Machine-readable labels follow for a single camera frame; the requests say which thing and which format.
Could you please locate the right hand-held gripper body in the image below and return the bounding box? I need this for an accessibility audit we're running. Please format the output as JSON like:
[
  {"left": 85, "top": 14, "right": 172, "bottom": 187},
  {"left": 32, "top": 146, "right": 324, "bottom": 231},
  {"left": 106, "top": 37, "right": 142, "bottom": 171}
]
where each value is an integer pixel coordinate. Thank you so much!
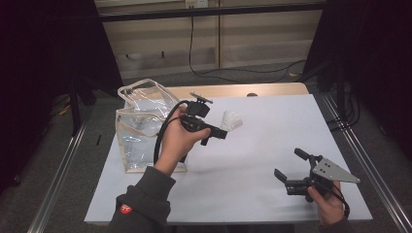
[{"left": 284, "top": 155, "right": 361, "bottom": 204}]

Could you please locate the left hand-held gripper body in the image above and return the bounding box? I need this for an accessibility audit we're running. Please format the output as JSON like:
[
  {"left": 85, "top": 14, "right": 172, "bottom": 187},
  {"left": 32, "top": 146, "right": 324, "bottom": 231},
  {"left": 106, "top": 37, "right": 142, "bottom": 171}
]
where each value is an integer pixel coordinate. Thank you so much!
[{"left": 180, "top": 91, "right": 215, "bottom": 139}]

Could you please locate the white feather shuttlecock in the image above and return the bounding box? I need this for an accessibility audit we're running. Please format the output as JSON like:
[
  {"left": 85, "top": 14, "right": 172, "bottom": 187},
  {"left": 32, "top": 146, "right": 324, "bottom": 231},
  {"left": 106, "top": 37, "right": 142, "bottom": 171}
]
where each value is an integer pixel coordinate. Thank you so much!
[{"left": 220, "top": 110, "right": 244, "bottom": 132}]

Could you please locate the clear plastic bag beige trim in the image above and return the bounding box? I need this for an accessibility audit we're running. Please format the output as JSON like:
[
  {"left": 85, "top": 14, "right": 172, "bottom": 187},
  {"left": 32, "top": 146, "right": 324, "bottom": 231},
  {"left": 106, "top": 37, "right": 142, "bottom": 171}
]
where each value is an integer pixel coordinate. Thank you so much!
[{"left": 115, "top": 78, "right": 189, "bottom": 174}]

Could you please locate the person's left hand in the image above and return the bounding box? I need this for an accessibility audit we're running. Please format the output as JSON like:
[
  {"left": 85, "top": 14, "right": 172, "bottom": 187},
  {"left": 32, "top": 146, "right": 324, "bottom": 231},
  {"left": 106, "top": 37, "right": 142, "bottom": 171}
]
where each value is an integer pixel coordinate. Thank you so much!
[{"left": 154, "top": 106, "right": 212, "bottom": 178}]

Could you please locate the person's right hand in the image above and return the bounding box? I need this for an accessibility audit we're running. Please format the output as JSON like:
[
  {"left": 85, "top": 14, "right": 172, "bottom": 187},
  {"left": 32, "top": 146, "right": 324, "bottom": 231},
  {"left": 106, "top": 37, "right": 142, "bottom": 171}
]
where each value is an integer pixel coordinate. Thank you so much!
[{"left": 306, "top": 181, "right": 345, "bottom": 227}]

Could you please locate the white table mat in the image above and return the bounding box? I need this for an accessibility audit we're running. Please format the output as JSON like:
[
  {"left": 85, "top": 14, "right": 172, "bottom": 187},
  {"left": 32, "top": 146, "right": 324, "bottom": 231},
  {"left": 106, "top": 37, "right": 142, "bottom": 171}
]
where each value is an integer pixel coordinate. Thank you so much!
[{"left": 84, "top": 94, "right": 373, "bottom": 225}]

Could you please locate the light wooden cabinet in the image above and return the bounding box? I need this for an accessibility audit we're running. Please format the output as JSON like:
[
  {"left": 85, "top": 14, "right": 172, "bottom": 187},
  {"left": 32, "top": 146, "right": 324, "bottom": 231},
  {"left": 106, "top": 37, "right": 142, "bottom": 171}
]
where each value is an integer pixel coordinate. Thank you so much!
[{"left": 93, "top": 0, "right": 325, "bottom": 79}]

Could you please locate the black horizontal bar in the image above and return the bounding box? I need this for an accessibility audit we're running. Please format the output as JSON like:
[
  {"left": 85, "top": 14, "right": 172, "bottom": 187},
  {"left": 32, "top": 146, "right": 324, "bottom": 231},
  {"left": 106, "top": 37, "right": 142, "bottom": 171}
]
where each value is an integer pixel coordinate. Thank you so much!
[{"left": 96, "top": 3, "right": 328, "bottom": 23}]

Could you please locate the black metal stand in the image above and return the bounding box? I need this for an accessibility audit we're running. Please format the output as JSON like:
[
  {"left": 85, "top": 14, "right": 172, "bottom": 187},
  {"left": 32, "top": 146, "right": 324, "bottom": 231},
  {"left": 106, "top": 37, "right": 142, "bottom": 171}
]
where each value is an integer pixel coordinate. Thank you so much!
[{"left": 69, "top": 76, "right": 96, "bottom": 137}]

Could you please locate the black curtain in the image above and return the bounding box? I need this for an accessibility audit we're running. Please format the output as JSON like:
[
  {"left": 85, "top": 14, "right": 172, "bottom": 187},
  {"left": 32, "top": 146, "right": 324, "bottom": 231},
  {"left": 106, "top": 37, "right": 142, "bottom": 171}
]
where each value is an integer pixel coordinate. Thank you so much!
[
  {"left": 0, "top": 0, "right": 122, "bottom": 195},
  {"left": 302, "top": 0, "right": 412, "bottom": 163}
]

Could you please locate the yellow floor object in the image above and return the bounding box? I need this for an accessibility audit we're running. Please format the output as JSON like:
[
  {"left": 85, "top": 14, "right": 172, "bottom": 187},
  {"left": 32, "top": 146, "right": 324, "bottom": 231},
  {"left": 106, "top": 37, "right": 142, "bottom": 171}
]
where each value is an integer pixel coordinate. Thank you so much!
[{"left": 57, "top": 102, "right": 72, "bottom": 117}]

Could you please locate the metal floor rail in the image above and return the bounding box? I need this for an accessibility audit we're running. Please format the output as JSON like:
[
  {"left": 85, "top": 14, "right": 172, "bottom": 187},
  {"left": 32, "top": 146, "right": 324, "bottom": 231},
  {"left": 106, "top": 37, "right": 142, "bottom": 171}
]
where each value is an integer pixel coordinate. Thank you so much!
[
  {"left": 322, "top": 93, "right": 412, "bottom": 233},
  {"left": 26, "top": 111, "right": 95, "bottom": 233}
]

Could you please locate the right hand-held gripper cable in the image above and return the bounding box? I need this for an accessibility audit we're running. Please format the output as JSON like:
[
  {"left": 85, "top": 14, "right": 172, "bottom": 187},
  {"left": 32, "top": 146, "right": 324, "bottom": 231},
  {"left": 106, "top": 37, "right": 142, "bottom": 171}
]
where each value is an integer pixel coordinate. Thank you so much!
[{"left": 329, "top": 183, "right": 352, "bottom": 219}]

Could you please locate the hand-held gripper cable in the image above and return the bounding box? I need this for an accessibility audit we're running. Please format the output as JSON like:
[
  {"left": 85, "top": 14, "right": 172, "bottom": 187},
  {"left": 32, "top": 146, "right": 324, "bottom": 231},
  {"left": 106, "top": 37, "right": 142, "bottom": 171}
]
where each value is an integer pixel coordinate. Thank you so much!
[
  {"left": 329, "top": 183, "right": 352, "bottom": 219},
  {"left": 153, "top": 99, "right": 192, "bottom": 165}
]

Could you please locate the left hand-held gripper cable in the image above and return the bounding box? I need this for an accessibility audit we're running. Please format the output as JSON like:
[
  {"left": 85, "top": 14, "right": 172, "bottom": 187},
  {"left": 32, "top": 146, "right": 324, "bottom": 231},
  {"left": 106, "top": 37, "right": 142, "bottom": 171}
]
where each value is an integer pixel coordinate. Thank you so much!
[{"left": 153, "top": 99, "right": 192, "bottom": 165}]

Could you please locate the bundle of black floor cables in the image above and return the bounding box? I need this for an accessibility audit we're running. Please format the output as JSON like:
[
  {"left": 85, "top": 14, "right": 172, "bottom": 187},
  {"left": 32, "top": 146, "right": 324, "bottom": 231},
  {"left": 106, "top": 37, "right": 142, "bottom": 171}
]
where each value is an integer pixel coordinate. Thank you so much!
[{"left": 326, "top": 86, "right": 361, "bottom": 132}]

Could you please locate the black wall power cable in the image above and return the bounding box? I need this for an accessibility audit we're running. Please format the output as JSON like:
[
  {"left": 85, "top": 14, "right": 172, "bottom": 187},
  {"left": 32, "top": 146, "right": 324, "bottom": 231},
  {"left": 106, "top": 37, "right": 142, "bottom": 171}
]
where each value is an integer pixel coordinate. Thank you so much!
[{"left": 189, "top": 15, "right": 308, "bottom": 84}]

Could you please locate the white wall outlet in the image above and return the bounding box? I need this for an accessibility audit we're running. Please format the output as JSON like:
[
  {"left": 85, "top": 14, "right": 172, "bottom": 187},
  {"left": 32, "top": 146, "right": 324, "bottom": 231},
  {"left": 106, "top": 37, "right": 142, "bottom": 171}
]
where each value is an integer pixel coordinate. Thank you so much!
[{"left": 185, "top": 0, "right": 209, "bottom": 9}]

